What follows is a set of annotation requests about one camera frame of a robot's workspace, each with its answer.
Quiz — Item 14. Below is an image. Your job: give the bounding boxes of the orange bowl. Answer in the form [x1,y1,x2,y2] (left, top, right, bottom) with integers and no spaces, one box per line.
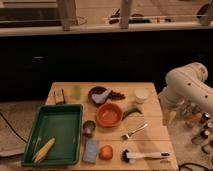
[95,103,123,128]

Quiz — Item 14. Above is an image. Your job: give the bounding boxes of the dark brown bowl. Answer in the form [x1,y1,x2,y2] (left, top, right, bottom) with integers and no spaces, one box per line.
[88,86,107,106]

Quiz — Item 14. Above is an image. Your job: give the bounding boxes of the pale green translucent cup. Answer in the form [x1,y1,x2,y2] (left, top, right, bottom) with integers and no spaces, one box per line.
[71,86,81,100]

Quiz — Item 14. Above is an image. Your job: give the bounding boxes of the orange fruit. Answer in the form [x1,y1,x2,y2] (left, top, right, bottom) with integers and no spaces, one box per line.
[99,145,113,160]

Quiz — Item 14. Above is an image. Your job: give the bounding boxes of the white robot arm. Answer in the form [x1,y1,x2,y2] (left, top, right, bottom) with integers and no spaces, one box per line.
[159,62,213,115]

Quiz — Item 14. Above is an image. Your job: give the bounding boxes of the dark brown grape bunch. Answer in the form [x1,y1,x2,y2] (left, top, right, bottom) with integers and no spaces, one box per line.
[108,91,125,100]

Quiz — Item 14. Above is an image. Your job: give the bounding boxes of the yellow corn cob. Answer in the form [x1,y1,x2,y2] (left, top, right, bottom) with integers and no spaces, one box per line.
[32,138,55,163]

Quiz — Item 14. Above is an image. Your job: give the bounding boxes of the blue grey sponge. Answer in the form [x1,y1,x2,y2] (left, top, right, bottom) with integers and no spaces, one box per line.
[83,139,99,164]

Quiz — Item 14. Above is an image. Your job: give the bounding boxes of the black cable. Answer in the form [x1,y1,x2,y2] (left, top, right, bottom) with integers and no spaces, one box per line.
[177,162,213,171]

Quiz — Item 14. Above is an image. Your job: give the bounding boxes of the green plastic tray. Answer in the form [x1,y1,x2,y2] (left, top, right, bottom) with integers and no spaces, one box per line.
[22,104,83,167]

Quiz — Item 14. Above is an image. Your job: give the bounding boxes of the small metal cup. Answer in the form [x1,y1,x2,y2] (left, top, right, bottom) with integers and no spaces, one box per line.
[83,120,96,137]

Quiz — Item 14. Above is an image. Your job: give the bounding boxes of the small wooden block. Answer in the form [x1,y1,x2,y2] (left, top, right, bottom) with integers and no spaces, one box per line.
[54,89,65,104]

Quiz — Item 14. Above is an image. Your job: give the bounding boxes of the silver metal fork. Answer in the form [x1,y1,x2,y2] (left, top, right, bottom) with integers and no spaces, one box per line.
[121,123,148,141]

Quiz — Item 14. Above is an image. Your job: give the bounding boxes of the wooden table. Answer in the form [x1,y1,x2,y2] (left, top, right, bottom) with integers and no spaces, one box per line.
[24,82,178,171]

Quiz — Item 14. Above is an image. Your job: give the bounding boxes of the white cup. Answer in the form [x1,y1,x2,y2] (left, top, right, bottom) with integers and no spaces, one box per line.
[134,89,149,104]

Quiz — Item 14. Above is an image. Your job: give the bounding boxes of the green chili pepper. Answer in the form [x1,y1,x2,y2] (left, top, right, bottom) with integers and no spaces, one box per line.
[122,108,142,120]

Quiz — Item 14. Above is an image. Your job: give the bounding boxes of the white scoop spoon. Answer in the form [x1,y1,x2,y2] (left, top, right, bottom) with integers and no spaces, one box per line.
[92,89,111,103]

